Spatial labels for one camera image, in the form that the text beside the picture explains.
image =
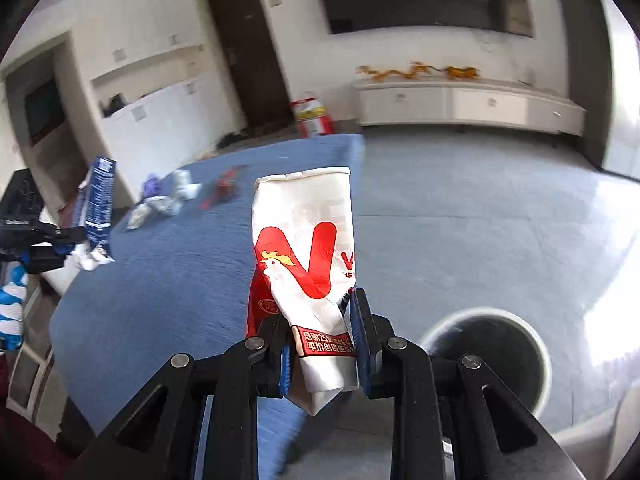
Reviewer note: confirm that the red clear wrapper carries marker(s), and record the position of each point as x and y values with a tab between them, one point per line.
222	190

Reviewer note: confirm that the white framed rack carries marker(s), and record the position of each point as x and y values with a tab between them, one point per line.
30	360

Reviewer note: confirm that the dark brown door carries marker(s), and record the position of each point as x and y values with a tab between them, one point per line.
250	55

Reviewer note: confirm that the white wall cabinet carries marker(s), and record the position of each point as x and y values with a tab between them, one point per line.
135	45

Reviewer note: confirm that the blue white striped cloth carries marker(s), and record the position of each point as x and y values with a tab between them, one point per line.
11	305

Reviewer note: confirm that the red and white shopping bag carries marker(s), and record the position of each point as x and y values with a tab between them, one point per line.
312	117

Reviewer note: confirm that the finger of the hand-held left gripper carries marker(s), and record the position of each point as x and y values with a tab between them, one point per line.
57	235
47	259

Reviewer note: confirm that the white crumpled paper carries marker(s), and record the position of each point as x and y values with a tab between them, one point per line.
186	185

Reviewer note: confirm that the dark shoes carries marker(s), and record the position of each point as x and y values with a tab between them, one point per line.
232	139

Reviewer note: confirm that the white television cabinet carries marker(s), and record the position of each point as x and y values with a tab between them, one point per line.
470	105

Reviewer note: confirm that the blue milk carton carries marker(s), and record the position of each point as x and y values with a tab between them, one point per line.
100	195

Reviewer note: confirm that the golden dragon ornament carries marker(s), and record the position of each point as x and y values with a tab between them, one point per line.
400	72

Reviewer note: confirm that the red and white paper bag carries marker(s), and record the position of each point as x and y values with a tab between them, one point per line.
300	240

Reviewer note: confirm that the purple wrapper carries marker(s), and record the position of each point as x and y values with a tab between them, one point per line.
151	186

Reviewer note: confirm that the black bag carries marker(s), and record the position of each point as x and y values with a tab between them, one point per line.
112	105

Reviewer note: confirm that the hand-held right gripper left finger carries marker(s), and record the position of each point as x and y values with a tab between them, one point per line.
286	370

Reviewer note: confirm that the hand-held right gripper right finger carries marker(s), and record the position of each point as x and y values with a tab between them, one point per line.
361	345

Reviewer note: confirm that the white trash can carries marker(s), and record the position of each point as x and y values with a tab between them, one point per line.
495	350

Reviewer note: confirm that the golden tiger ornament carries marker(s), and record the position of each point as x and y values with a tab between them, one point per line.
462	73

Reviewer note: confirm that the white base cabinet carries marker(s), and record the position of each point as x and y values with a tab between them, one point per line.
170	115

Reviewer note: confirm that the blue blanket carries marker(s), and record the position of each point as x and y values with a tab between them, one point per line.
175	270

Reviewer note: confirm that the grey refrigerator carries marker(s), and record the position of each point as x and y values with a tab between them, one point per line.
600	85

